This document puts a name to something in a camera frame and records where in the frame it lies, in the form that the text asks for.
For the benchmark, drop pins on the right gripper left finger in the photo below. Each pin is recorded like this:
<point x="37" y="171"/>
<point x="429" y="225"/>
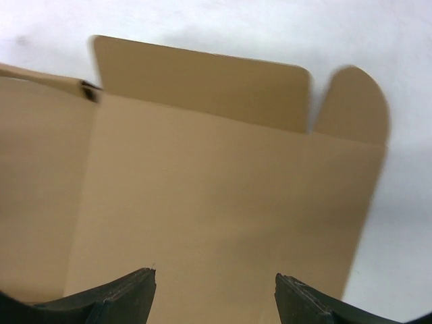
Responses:
<point x="127" y="300"/>

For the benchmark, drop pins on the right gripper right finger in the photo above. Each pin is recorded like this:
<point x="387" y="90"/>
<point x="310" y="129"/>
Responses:
<point x="298" y="303"/>

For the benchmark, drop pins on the brown cardboard box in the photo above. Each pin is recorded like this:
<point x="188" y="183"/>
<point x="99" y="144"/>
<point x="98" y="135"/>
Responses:
<point x="200" y="166"/>

